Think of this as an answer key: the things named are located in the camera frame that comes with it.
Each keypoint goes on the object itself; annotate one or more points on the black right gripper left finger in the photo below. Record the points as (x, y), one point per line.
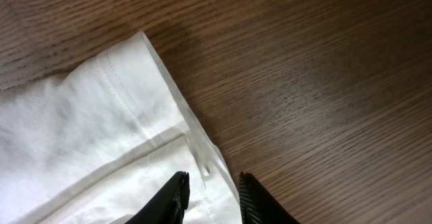
(168, 205)

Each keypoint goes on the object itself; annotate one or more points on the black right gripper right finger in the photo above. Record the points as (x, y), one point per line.
(258, 206)

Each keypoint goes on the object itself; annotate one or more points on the white t-shirt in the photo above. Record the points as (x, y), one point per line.
(96, 144)

